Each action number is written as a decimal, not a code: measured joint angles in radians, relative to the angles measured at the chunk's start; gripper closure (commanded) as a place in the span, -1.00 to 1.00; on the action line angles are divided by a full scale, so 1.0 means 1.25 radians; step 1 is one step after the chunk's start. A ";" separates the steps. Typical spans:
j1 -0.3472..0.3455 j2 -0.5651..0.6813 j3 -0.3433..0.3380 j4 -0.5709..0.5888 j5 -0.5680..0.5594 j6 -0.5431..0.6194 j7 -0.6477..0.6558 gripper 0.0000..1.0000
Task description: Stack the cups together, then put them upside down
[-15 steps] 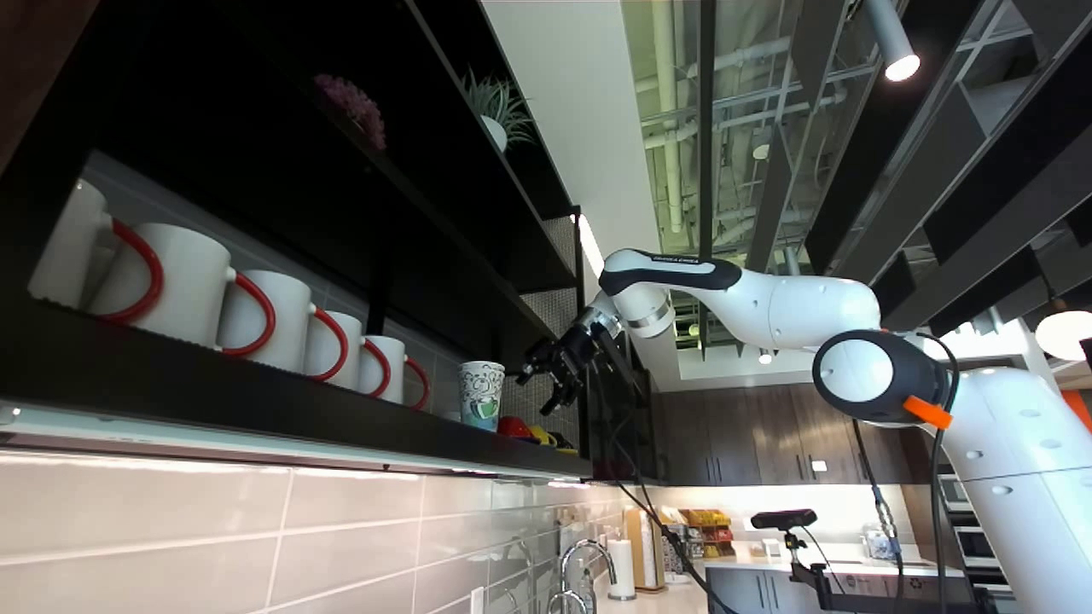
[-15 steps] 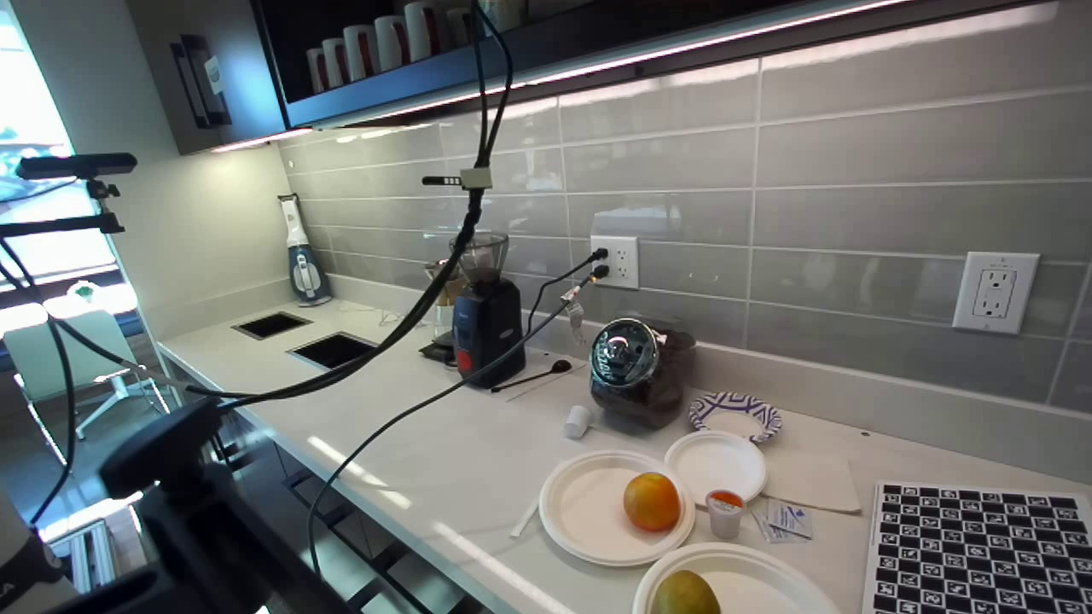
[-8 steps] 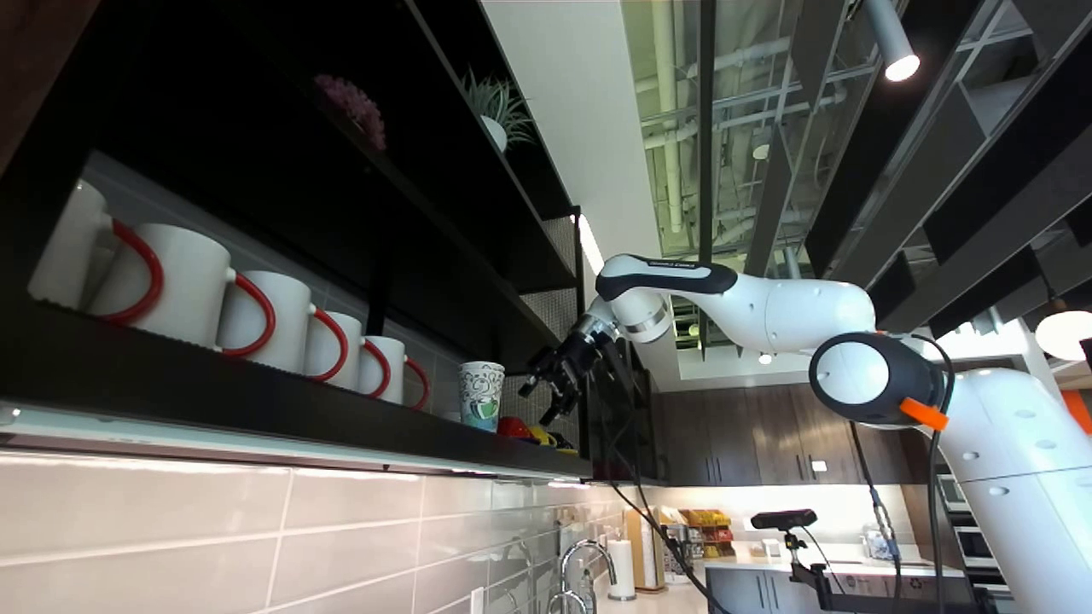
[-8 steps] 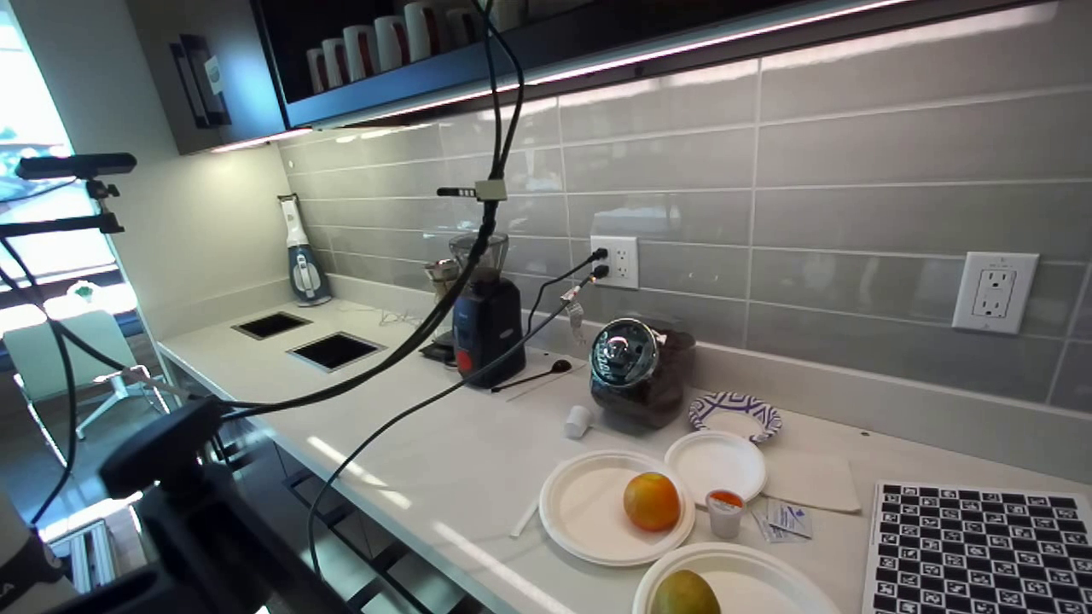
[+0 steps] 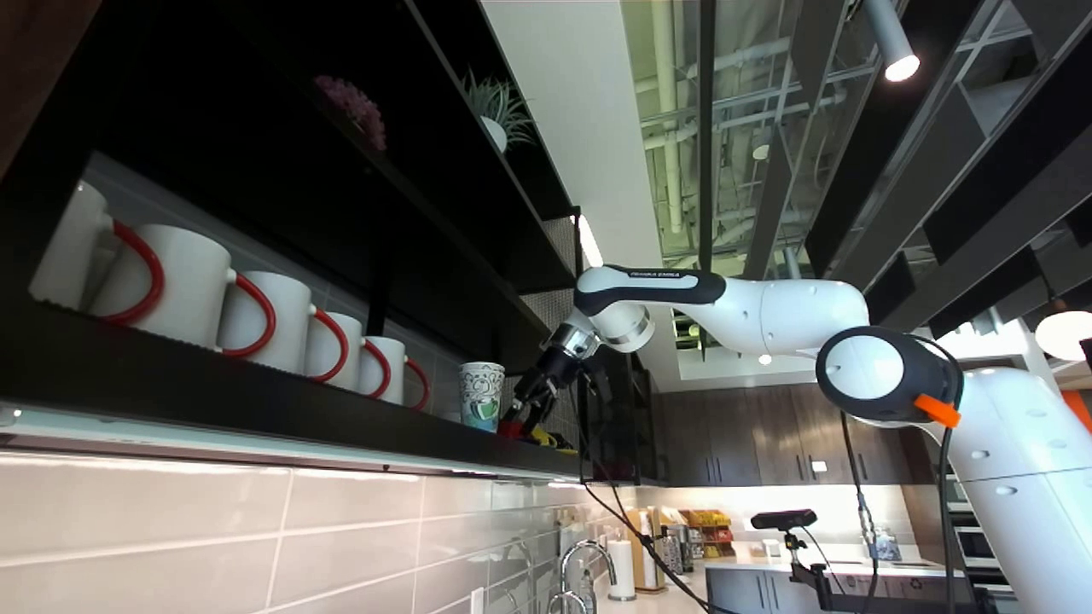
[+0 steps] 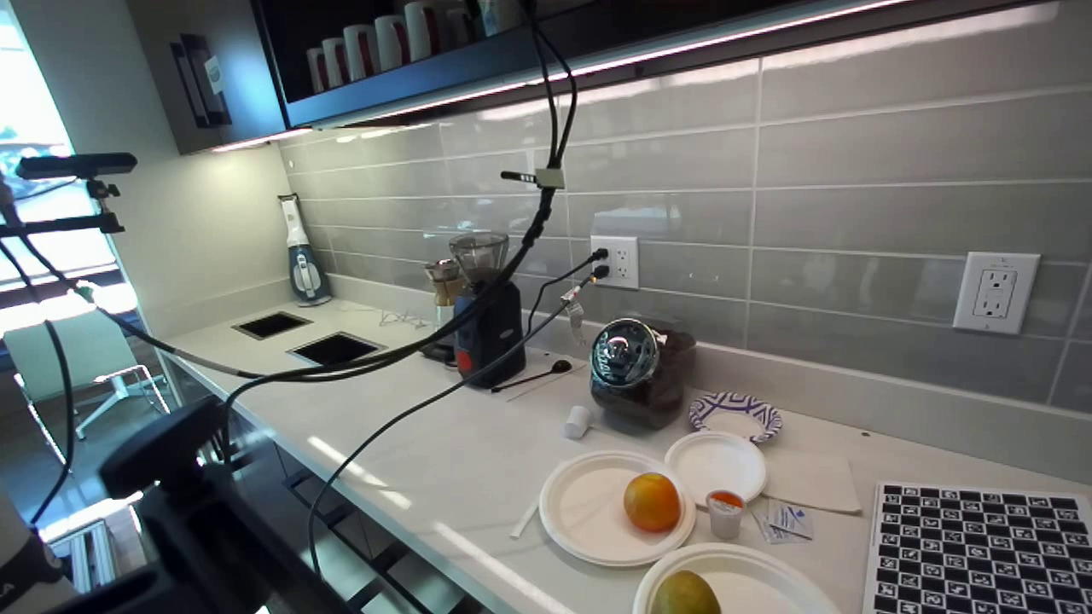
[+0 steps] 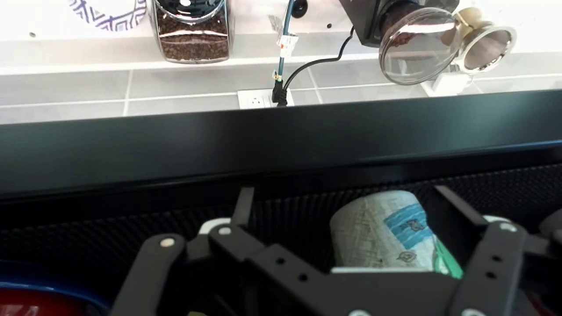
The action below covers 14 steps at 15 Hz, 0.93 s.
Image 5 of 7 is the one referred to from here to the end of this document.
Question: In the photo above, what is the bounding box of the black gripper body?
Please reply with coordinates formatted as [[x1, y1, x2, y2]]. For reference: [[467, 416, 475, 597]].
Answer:
[[526, 339, 579, 399]]

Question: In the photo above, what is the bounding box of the chrome kitchen faucet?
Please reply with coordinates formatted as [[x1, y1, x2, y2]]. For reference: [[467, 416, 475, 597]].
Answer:
[[543, 531, 617, 614]]

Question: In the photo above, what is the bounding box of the wooden knife block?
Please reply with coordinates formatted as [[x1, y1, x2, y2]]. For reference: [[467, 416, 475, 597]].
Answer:
[[624, 505, 668, 595]]

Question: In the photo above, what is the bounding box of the white paper towel roll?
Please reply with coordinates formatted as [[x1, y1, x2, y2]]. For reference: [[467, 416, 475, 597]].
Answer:
[[606, 537, 642, 604]]

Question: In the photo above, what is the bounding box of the green plant white pot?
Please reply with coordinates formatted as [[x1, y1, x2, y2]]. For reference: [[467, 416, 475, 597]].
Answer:
[[458, 69, 537, 158]]

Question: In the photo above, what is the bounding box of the under-shelf light strip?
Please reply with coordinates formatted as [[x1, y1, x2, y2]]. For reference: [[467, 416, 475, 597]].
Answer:
[[0, 397, 593, 481]]

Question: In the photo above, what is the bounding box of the purple flower plant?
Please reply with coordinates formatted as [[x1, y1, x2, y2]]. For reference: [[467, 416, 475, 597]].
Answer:
[[310, 72, 388, 158]]

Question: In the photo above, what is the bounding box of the blue white jar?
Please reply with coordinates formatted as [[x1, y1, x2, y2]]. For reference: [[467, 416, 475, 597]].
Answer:
[[863, 522, 904, 563]]

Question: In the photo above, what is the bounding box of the black shelf unit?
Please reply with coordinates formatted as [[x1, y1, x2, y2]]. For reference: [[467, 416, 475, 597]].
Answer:
[[0, 0, 662, 481]]

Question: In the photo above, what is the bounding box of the ceiling spot lamp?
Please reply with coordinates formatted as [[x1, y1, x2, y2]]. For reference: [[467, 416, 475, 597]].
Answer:
[[863, 0, 925, 86]]

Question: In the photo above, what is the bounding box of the round white ceiling lamp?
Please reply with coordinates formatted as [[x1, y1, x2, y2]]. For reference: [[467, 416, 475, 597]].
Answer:
[[1030, 307, 1092, 367]]

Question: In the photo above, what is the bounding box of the white mug red handle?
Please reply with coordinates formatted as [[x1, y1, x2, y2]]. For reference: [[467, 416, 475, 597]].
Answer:
[[359, 332, 410, 406], [214, 266, 318, 374], [303, 304, 370, 387], [87, 217, 238, 353]]

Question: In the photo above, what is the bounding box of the black camera on stand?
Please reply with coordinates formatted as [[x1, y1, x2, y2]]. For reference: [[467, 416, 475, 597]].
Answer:
[[747, 505, 823, 531]]

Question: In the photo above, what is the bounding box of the orange cable clip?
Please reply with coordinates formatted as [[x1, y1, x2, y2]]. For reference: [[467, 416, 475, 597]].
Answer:
[[913, 392, 966, 432]]

